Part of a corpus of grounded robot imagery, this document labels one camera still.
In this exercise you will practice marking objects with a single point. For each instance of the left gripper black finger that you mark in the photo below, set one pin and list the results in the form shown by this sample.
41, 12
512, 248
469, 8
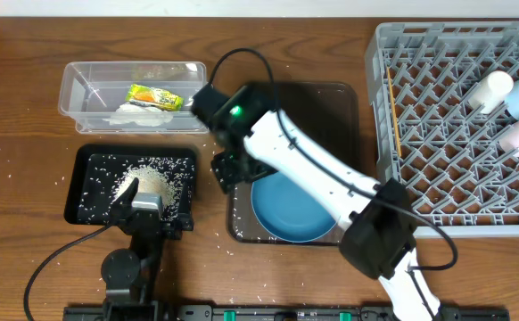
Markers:
121, 209
184, 209

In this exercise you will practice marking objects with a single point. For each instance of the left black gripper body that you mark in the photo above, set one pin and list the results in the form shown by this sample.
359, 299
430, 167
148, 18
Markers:
142, 244

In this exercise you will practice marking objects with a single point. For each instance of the dark blue plate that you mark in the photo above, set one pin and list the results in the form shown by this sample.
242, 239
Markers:
287, 211

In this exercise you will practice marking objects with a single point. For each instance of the white tissue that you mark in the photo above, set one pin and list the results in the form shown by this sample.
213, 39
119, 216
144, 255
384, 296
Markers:
147, 116

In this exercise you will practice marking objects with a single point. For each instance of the green yellow snack wrapper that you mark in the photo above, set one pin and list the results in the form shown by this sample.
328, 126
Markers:
154, 97

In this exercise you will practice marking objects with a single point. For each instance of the wooden chopstick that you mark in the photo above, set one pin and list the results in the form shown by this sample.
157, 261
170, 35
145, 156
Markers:
393, 112

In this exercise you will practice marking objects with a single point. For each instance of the white green cup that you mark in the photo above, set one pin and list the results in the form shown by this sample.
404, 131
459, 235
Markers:
491, 92

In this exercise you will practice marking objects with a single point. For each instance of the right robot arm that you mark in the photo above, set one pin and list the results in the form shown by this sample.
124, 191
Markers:
378, 227

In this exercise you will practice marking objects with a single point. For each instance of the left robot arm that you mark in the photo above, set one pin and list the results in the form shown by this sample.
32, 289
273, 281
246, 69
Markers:
130, 273

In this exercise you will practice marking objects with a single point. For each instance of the grey dishwasher rack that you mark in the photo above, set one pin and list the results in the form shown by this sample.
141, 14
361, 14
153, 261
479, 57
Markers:
457, 175

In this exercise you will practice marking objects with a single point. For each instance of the black plastic bin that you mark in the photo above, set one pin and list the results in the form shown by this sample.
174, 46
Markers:
83, 154

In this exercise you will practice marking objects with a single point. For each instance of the pile of white rice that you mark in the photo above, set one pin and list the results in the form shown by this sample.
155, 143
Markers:
109, 175

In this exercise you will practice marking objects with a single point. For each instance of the brown serving tray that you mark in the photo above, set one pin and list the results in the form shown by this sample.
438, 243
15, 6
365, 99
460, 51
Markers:
328, 113

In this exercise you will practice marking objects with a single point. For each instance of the clear plastic bin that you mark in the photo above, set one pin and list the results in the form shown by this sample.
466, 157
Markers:
92, 91

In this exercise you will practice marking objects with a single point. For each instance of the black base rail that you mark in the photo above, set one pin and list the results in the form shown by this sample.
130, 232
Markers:
259, 313

